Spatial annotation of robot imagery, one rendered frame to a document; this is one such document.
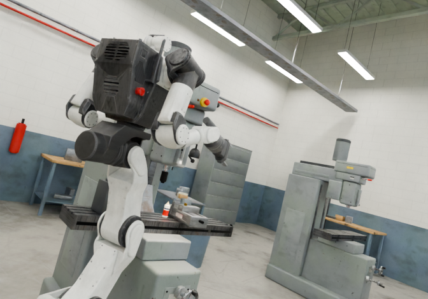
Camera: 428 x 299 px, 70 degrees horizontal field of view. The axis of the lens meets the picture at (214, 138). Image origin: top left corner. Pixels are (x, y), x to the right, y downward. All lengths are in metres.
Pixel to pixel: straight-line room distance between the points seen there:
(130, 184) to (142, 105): 0.34
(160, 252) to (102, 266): 0.59
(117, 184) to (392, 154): 7.35
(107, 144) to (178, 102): 0.31
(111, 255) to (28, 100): 4.83
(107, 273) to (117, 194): 0.33
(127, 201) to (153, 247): 0.61
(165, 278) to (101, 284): 0.48
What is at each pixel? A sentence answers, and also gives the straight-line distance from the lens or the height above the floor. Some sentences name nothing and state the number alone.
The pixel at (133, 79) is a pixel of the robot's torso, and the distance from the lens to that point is 1.21.
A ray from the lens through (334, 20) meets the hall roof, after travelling 9.91.
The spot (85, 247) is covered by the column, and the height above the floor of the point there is 0.60.
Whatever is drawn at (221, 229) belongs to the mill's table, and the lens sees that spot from 2.45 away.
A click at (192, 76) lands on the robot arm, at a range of 1.23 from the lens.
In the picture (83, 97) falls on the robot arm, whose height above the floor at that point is 1.53.
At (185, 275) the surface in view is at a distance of 1.94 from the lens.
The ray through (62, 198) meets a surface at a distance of 5.79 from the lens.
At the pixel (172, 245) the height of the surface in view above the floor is 0.84.
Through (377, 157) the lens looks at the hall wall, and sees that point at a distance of 8.31.
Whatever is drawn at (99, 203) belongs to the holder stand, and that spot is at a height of 1.01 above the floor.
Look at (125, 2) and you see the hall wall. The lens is 6.90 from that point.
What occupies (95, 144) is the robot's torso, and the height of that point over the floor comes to 1.35.
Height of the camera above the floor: 1.37
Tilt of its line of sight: 5 degrees up
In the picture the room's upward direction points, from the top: 14 degrees clockwise
